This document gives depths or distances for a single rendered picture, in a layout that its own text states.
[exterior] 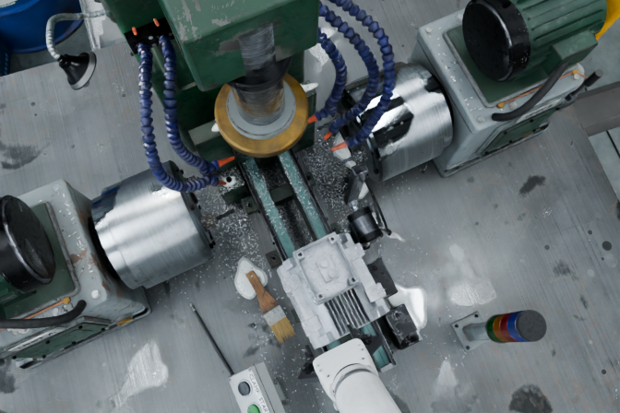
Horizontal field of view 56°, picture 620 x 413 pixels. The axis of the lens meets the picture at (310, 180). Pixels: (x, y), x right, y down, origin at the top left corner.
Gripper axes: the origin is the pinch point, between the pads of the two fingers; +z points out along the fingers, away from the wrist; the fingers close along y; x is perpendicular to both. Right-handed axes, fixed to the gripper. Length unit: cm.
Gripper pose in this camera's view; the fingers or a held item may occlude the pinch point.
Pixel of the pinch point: (330, 343)
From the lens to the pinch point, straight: 118.2
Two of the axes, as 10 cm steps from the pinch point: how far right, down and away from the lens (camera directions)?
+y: 9.0, -4.1, 1.2
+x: -3.7, -8.9, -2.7
